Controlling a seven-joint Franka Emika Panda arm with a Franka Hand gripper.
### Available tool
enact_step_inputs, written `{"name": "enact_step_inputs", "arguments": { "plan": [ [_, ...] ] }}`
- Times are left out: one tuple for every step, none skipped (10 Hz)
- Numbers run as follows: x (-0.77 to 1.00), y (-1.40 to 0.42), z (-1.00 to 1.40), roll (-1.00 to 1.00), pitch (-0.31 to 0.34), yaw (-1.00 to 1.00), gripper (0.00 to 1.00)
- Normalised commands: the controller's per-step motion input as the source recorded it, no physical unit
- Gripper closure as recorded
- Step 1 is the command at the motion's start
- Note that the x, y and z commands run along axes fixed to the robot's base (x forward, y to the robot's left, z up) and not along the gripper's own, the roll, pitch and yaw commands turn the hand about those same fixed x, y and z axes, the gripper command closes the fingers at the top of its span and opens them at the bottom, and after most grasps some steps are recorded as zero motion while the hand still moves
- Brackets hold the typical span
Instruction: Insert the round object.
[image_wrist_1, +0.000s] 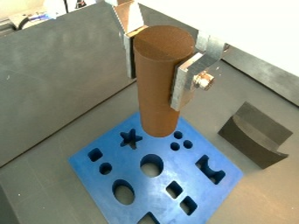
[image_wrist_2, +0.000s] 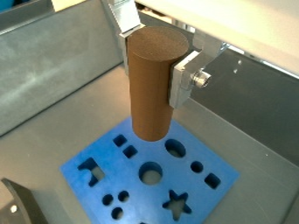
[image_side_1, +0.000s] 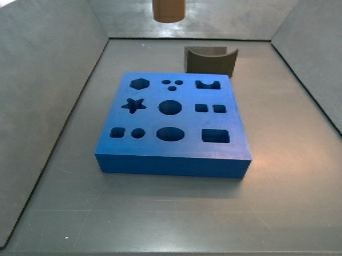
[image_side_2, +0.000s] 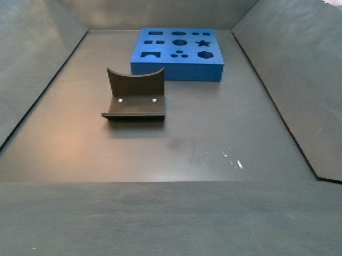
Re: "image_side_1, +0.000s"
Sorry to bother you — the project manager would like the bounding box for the orange round cylinder peg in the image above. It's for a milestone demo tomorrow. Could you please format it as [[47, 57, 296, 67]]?
[[152, 0, 185, 23]]

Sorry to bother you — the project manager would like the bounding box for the dark grey curved holder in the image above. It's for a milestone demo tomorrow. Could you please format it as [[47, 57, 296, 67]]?
[[184, 46, 239, 77]]

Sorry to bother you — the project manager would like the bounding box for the blue shape sorter block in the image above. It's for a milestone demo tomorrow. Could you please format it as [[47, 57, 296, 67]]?
[[94, 72, 252, 178]]

